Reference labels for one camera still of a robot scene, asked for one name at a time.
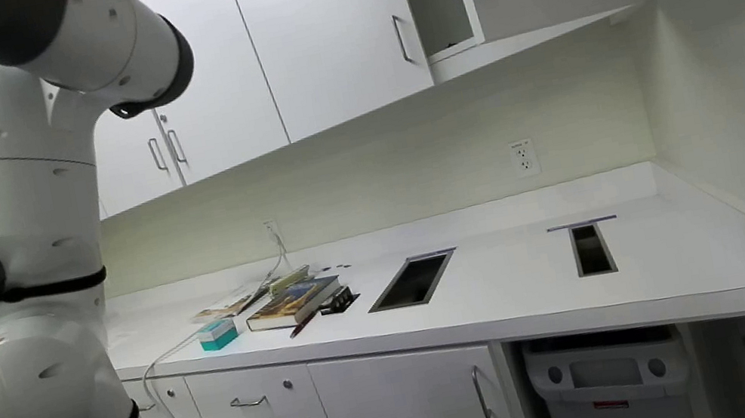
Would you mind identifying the teal and white small box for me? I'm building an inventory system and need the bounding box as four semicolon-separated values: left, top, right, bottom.
195;316;242;354

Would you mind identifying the white cable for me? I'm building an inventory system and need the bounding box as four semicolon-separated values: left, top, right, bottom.
119;226;319;418

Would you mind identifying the white drawer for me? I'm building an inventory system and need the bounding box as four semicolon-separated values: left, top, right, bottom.
184;352;328;418
122;368;204;418

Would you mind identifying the blue tape strip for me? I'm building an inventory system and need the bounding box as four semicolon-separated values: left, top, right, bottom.
410;245;458;260
546;214;619;234

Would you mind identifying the grey waste bin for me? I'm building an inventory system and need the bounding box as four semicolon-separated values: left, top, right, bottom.
520;314;703;418

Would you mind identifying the green and cream book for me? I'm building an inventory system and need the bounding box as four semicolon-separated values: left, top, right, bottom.
266;263;316;297

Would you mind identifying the silver lower door handle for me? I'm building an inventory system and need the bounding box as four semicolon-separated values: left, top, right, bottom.
469;363;496;418

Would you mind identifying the rectangular countertop waste opening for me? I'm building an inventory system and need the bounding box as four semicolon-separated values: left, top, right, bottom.
360;247;465;315

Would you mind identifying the red pen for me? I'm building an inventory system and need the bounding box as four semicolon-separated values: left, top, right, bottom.
285;309;324;340

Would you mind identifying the white wall socket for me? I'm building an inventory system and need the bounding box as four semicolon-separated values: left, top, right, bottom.
261;217;285;248
508;137;543;179

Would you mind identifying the small black clip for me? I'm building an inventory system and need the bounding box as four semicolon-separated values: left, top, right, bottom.
316;282;362;318

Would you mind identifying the silver cabinet door handle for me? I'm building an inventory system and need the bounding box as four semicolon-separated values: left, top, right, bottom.
390;12;419;69
146;135;171;176
166;126;190;168

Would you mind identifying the thick book with dark cover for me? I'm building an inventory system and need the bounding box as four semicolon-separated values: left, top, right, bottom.
241;273;349;336

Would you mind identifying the white upper wall cabinet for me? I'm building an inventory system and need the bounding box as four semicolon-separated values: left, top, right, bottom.
0;0;679;238

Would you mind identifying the thin booklet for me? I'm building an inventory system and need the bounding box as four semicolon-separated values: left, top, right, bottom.
186;281;270;327

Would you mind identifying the narrow countertop waste opening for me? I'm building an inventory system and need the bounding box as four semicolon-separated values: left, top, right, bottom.
567;220;620;280

